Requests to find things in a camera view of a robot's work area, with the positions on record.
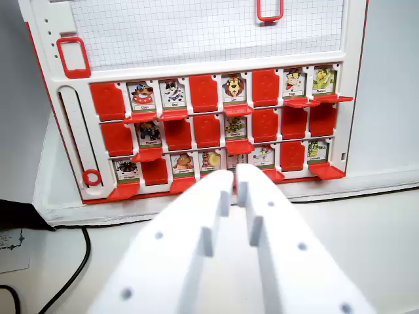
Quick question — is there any black cable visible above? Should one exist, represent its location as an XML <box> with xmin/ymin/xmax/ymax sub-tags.
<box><xmin>0</xmin><ymin>285</ymin><xmax>22</xmax><ymax>314</ymax></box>
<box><xmin>37</xmin><ymin>226</ymin><xmax>92</xmax><ymax>314</ymax></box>

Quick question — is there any red and white game board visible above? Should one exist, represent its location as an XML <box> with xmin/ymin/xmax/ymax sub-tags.
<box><xmin>18</xmin><ymin>0</ymin><xmax>369</xmax><ymax>205</ymax></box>

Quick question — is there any white printed paper sheet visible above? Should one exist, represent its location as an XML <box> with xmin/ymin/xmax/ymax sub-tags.
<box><xmin>0</xmin><ymin>228</ymin><xmax>32</xmax><ymax>274</ymax></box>

